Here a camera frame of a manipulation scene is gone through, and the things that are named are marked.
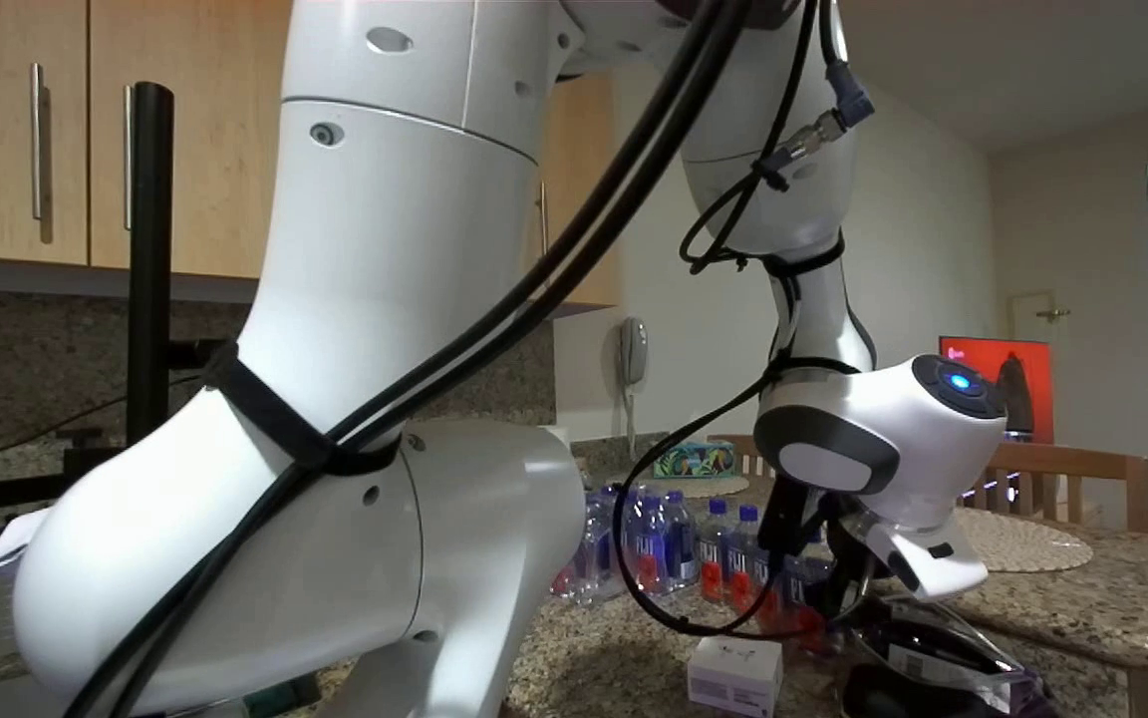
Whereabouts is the clear plastic purse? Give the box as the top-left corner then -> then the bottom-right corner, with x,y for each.
840,600 -> 1058,718

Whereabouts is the wooden chair right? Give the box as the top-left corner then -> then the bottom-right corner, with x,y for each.
961,442 -> 1148,536

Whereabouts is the round woven placemat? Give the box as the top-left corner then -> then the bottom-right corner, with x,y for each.
955,508 -> 1097,575

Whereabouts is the red and black poster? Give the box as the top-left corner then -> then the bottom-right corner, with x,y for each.
936,334 -> 1050,442

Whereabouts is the black vertical stand pole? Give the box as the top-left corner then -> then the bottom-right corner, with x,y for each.
127,81 -> 173,442

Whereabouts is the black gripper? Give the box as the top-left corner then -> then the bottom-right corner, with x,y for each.
757,477 -> 878,624

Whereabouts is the white wall phone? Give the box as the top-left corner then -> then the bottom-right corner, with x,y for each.
619,319 -> 649,391

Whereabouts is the white small cardboard box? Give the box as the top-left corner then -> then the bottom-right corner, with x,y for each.
684,638 -> 781,718

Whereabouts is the white folded paper note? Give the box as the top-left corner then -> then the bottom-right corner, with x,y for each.
0,509 -> 42,569

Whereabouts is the tissue box teal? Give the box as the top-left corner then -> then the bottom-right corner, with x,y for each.
654,442 -> 735,477

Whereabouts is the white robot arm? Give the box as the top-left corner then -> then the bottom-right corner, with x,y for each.
10,0 -> 999,718

